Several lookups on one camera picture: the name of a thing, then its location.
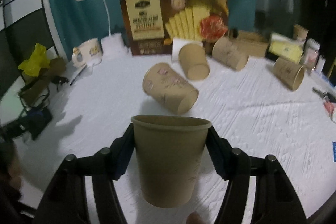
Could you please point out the blue card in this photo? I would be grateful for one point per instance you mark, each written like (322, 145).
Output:
(334, 151)

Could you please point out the glass jar pink contents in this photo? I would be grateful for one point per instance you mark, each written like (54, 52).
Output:
(311, 53)

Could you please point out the lying kraft cup by box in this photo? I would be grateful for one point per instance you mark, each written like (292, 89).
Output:
(225, 52)

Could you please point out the cream ceramic mug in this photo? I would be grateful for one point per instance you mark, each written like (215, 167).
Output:
(87, 53)

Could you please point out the right lying kraft cup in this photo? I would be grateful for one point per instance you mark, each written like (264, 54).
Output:
(289, 73)

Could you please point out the black pen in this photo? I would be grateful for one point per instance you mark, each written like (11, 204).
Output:
(79, 72)

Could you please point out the cardboard box left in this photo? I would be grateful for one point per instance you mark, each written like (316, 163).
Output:
(36, 85)

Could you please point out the upright kraft cup back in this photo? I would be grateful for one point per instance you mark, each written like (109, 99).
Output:
(299, 33)

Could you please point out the middle lying kraft cup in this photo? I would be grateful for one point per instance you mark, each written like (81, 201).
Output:
(192, 58)

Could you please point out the yellow tissue box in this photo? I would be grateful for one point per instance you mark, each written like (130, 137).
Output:
(285, 47)

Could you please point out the brown cracker box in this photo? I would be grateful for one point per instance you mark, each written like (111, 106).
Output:
(151, 25)

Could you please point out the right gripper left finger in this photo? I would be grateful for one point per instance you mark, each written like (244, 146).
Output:
(111, 162)

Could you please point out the front lying kraft cup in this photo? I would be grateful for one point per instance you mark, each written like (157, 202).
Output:
(169, 89)

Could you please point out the small white bottle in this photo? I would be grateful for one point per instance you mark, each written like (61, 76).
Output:
(320, 64)

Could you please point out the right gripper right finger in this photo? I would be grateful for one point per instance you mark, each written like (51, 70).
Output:
(232, 162)

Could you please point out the white textured tablecloth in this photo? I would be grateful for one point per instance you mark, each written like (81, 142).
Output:
(251, 108)

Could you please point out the kraft paper tray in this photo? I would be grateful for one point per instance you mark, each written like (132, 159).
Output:
(251, 43)

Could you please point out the yellow plastic bag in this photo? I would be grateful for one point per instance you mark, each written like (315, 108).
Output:
(37, 61)

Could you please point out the kraft paper cup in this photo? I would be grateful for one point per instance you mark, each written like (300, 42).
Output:
(169, 153)

